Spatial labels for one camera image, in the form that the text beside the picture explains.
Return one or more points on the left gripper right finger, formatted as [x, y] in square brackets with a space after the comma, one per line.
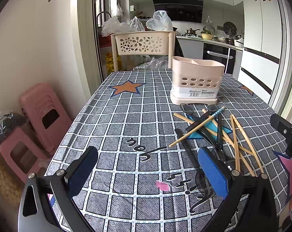
[218, 174]

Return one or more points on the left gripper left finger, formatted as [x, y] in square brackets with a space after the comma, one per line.
[79, 170]

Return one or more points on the long wooden chopstick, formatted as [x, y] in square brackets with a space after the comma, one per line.
[208, 131]

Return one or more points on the blue patterned chopstick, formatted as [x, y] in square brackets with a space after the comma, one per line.
[198, 126]

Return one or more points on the black handled spoon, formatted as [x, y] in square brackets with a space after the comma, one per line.
[212, 109]

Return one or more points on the pink plastic stool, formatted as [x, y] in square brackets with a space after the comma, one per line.
[22, 154]
[43, 109]

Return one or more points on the grey checkered tablecloth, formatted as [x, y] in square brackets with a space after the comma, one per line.
[139, 183]

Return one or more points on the white refrigerator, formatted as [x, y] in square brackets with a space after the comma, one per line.
[262, 47]

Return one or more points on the pink utensil holder caddy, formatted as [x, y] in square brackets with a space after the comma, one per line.
[195, 81]

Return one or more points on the black built-in oven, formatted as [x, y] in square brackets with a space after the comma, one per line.
[224, 55]

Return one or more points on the yellow bowl on counter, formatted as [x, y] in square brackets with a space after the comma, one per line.
[207, 36]

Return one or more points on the beige perforated plastic basket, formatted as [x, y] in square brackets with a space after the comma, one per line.
[143, 43]

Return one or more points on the clear plastic bag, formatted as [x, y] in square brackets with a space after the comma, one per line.
[160, 22]

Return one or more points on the black range hood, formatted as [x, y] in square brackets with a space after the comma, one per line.
[181, 10]

